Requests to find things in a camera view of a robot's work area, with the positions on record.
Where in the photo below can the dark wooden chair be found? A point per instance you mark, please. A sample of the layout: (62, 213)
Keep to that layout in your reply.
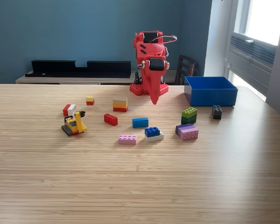
(184, 67)

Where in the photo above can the tan orange red lego stack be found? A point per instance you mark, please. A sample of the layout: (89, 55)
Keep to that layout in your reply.
(120, 105)

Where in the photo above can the pink lego brick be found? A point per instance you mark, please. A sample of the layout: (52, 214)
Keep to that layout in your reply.
(127, 140)

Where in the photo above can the light blue lego brick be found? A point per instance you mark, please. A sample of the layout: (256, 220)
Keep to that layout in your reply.
(140, 123)

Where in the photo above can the blue plastic bin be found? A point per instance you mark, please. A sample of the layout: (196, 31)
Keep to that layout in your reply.
(212, 98)

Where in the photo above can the small yellow red white stack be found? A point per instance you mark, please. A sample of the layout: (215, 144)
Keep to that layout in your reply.
(90, 100)

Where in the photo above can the purple pink lego stack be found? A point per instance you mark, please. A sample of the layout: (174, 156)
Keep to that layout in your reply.
(189, 134)

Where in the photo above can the black lego brick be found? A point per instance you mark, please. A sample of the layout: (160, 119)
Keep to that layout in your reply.
(217, 113)

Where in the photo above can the green lego brick stack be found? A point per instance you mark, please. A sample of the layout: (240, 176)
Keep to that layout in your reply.
(189, 115)

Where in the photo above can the red white lego brick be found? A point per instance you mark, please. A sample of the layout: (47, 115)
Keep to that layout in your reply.
(68, 109)

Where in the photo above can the blue white lego stack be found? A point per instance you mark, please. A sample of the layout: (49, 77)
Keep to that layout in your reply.
(152, 132)

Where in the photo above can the black shelf unit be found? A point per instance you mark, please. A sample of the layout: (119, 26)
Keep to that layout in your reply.
(60, 67)

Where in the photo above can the yellow toy digger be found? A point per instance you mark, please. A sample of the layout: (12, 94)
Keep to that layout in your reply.
(75, 124)

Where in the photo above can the white framed window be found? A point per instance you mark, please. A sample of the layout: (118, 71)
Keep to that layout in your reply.
(266, 18)

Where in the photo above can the grey ventilation unit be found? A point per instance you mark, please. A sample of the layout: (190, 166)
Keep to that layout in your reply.
(252, 60)

